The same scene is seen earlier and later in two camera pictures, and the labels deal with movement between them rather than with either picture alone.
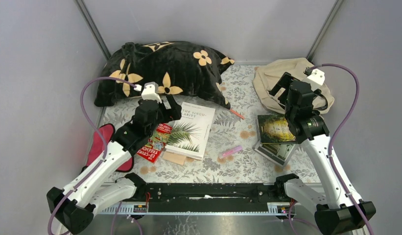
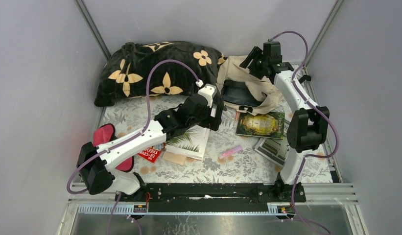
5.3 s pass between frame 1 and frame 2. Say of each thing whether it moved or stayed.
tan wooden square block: stayed
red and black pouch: stayed
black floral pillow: stayed
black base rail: stayed
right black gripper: moved
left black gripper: moved
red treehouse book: stayed
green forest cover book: moved
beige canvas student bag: moved
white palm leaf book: stayed
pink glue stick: stayed
